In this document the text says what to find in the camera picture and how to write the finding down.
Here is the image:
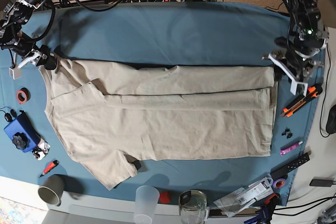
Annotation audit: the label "blue orange bar clamp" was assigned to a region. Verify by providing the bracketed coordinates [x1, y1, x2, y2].
[244, 193, 280, 224]

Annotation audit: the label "packaged item in plastic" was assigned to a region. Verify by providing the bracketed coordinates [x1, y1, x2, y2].
[214, 177, 274, 218]

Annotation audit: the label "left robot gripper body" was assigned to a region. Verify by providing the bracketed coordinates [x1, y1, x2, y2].
[275, 37, 324, 82]

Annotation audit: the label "small black clips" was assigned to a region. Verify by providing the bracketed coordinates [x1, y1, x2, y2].
[281, 128, 292, 139]

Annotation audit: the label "red small block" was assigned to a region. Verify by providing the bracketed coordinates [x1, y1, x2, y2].
[159, 191, 171, 204]

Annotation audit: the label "orange black utility knife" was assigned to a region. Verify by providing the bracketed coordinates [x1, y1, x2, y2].
[281, 83, 323, 118]

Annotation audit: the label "white small caster toy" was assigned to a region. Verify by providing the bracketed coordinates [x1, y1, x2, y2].
[32, 141, 50, 161]

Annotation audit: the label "blue box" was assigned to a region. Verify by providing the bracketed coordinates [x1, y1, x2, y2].
[4, 114, 40, 153]

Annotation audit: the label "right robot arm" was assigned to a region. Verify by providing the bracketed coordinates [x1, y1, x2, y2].
[1, 0, 58, 79]

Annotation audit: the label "beige T-shirt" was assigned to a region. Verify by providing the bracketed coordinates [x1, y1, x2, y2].
[39, 59, 277, 189]

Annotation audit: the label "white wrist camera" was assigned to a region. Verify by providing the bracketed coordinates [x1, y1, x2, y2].
[9, 49, 48, 80]
[261, 51, 308, 97]

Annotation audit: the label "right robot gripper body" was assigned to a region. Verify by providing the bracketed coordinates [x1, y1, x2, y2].
[1, 31, 43, 58]

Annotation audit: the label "blue table cloth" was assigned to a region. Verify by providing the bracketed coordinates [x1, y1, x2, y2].
[1, 2, 319, 201]

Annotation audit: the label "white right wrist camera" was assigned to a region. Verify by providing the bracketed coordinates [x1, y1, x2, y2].
[9, 49, 48, 80]

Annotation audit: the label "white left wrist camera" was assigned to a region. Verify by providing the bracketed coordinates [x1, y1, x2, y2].
[261, 51, 308, 97]

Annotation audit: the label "orange tape roll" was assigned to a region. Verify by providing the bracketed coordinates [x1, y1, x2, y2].
[16, 88, 30, 104]

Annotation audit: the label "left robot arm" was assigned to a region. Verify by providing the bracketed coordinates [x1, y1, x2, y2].
[275, 0, 329, 81]

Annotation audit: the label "black perforated bar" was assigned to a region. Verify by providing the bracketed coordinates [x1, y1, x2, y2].
[270, 150, 312, 180]

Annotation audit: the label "glass jar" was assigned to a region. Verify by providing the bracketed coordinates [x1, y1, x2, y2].
[178, 189, 207, 224]

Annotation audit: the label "purple glue tube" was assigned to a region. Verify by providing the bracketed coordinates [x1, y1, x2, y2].
[280, 141, 303, 156]

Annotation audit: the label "red black small tool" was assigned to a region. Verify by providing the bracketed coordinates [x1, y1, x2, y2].
[39, 160, 59, 178]

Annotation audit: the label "black knob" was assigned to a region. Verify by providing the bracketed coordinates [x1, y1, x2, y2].
[12, 132, 28, 150]

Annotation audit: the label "translucent plastic cup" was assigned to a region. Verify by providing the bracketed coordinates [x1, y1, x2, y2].
[133, 185, 160, 224]

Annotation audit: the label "grey mug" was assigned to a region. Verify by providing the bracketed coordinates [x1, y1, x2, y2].
[38, 175, 65, 206]

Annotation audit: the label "purple tape roll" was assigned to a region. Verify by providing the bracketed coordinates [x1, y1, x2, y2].
[272, 178, 286, 189]

